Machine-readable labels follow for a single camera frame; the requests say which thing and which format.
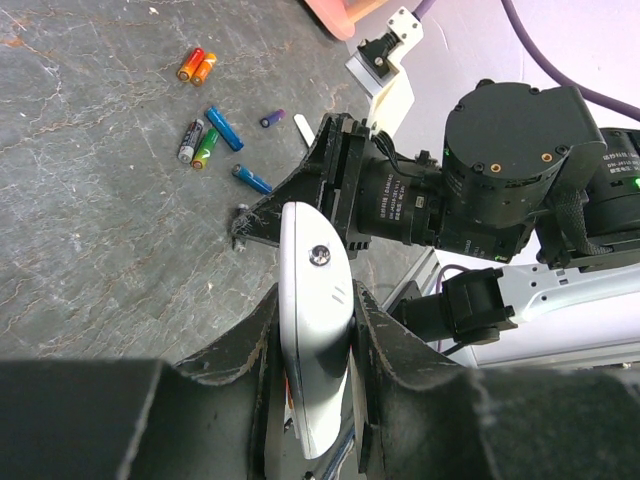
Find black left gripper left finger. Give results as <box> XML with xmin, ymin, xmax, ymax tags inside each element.
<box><xmin>1</xmin><ymin>289</ymin><xmax>280</xmax><ymax>479</ymax></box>

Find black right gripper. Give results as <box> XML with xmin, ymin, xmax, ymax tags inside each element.
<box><xmin>229</xmin><ymin>113</ymin><xmax>371</xmax><ymax>259</ymax></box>

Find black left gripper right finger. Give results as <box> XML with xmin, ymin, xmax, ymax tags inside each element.
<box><xmin>352</xmin><ymin>282</ymin><xmax>639</xmax><ymax>479</ymax></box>

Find white remote control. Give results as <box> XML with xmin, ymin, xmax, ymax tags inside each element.
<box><xmin>278</xmin><ymin>202</ymin><xmax>354</xmax><ymax>459</ymax></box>

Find white battery cover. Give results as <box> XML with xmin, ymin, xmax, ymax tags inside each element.
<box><xmin>293</xmin><ymin>114</ymin><xmax>315</xmax><ymax>148</ymax></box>

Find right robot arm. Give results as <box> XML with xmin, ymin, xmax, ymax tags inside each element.
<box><xmin>231</xmin><ymin>80</ymin><xmax>639</xmax><ymax>272</ymax></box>

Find blue battery lower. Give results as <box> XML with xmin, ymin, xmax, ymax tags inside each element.
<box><xmin>231</xmin><ymin>164</ymin><xmax>272</xmax><ymax>195</ymax></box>

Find green battery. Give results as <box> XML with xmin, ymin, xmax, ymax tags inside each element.
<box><xmin>191</xmin><ymin>127</ymin><xmax>219</xmax><ymax>170</ymax></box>

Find black silver battery lower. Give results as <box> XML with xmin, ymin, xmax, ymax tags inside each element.
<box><xmin>177</xmin><ymin>119</ymin><xmax>204</xmax><ymax>164</ymax></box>

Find blue battery upper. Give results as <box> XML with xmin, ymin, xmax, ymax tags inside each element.
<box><xmin>205</xmin><ymin>106</ymin><xmax>244</xmax><ymax>152</ymax></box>

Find purple blue battery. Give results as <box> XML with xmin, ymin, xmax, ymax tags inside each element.
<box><xmin>260</xmin><ymin>109</ymin><xmax>286</xmax><ymax>128</ymax></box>

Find red orange battery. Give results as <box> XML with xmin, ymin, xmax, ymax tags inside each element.
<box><xmin>177</xmin><ymin>47</ymin><xmax>205</xmax><ymax>82</ymax></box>

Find pink three-tier shelf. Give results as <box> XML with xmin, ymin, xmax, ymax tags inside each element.
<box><xmin>304</xmin><ymin>0</ymin><xmax>388</xmax><ymax>41</ymax></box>

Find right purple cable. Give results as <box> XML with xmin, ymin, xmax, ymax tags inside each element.
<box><xmin>412</xmin><ymin>0</ymin><xmax>640</xmax><ymax>121</ymax></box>

